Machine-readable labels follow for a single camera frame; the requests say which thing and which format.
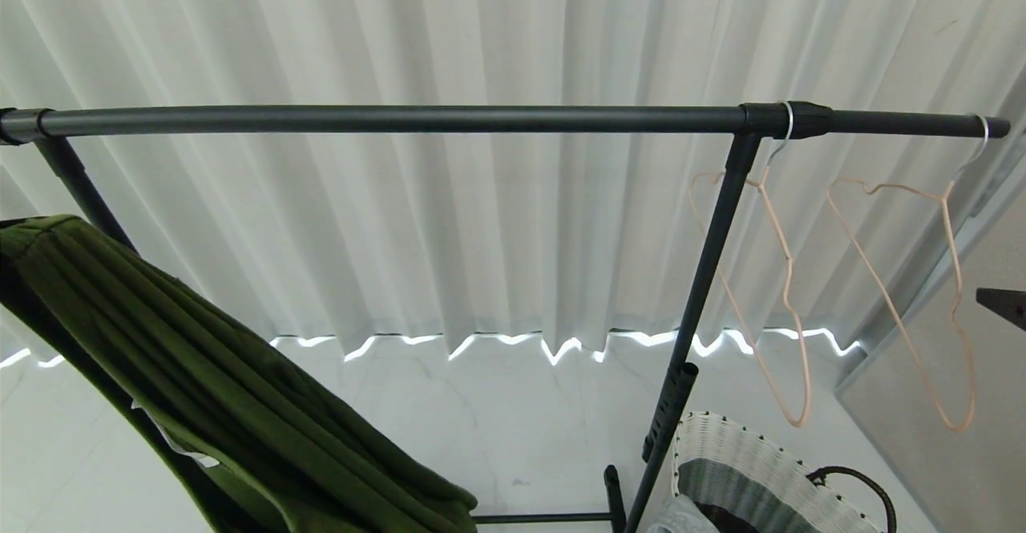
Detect black clothes rack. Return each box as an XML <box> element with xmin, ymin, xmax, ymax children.
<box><xmin>0</xmin><ymin>102</ymin><xmax>1011</xmax><ymax>533</ymax></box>

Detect green printed shirt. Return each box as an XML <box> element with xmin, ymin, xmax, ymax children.
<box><xmin>0</xmin><ymin>214</ymin><xmax>479</xmax><ymax>533</ymax></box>

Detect white laundry basket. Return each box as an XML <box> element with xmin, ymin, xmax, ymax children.
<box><xmin>672</xmin><ymin>411</ymin><xmax>899</xmax><ymax>533</ymax></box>

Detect pale grey garment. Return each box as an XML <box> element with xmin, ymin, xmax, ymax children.
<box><xmin>645</xmin><ymin>495</ymin><xmax>718</xmax><ymax>533</ymax></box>

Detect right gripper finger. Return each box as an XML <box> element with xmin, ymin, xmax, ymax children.
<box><xmin>976</xmin><ymin>287</ymin><xmax>1026</xmax><ymax>331</ymax></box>

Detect pink clothes hanger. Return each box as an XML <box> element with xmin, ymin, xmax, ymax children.
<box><xmin>826</xmin><ymin>115</ymin><xmax>991</xmax><ymax>434</ymax></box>
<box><xmin>688</xmin><ymin>103</ymin><xmax>812</xmax><ymax>428</ymax></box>

